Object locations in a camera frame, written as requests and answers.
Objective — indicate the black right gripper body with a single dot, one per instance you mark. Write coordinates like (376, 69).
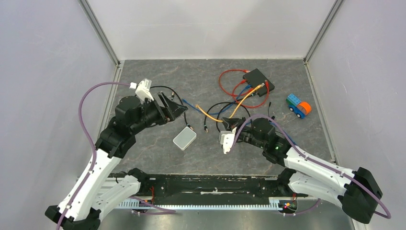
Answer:
(245, 135)

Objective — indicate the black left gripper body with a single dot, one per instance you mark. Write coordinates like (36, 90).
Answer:
(152, 113)

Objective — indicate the clear plastic box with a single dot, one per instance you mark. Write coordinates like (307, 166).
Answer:
(184, 138)

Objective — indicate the black network switch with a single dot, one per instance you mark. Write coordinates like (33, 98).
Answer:
(256, 77)

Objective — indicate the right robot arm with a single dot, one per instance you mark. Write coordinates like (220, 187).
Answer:
(356, 192)

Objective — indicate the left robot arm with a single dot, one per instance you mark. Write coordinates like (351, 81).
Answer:
(83, 208)

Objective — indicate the blue lego brick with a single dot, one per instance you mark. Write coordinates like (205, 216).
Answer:
(293, 102)

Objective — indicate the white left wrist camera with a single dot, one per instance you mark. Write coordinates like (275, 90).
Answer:
(142, 90)

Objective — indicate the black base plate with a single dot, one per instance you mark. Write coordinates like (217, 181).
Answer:
(189, 189)

